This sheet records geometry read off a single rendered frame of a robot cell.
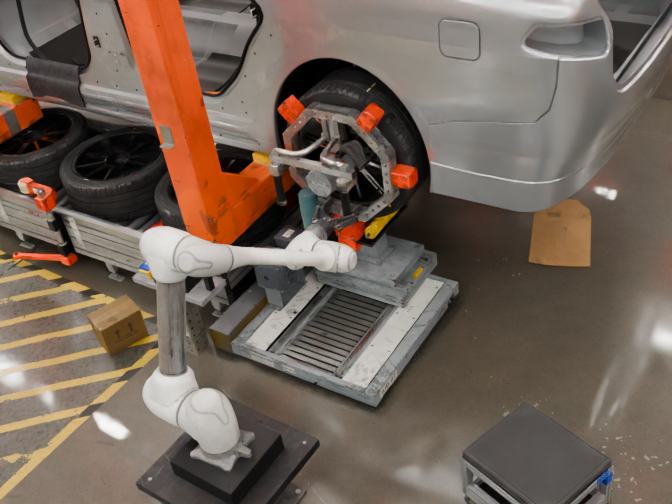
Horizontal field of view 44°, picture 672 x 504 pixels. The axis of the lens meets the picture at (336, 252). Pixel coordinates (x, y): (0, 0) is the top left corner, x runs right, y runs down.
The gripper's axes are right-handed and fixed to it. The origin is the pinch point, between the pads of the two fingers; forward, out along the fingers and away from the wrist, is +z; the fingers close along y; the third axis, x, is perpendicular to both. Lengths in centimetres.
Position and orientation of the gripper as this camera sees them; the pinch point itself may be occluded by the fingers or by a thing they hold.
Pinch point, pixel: (345, 204)
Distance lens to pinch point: 347.0
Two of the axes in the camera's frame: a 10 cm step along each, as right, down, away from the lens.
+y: 8.4, 2.4, -4.9
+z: 5.3, -5.8, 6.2
